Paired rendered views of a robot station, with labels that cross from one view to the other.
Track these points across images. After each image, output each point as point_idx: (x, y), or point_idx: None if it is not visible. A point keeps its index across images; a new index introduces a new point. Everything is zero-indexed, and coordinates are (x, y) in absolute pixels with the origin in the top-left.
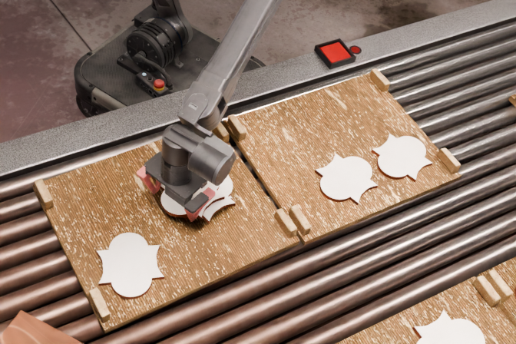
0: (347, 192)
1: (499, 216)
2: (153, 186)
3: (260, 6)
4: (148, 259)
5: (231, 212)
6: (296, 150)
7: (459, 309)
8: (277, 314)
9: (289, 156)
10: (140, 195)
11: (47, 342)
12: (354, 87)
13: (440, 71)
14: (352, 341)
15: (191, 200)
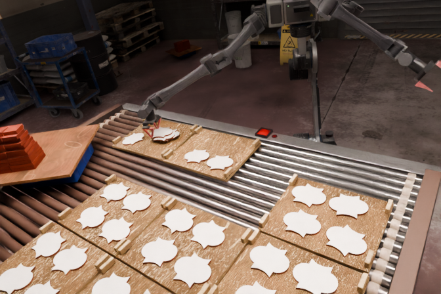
0: (189, 158)
1: None
2: (155, 125)
3: (185, 77)
4: (136, 140)
5: (164, 144)
6: (201, 144)
7: (155, 200)
8: (136, 170)
9: (197, 144)
10: None
11: (91, 130)
12: (247, 141)
13: (291, 157)
14: (128, 182)
15: (146, 126)
